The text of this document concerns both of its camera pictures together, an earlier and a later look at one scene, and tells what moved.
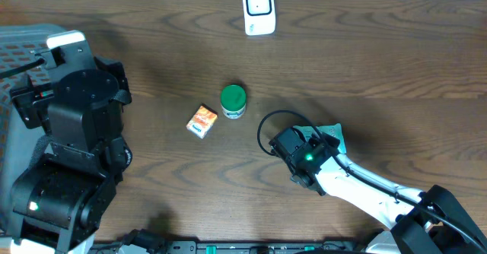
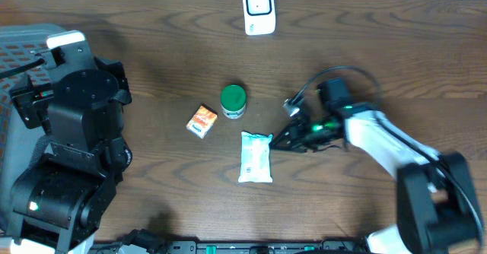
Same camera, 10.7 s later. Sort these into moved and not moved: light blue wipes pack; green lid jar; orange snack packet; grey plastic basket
Moved: light blue wipes pack
Not moved: grey plastic basket; green lid jar; orange snack packet
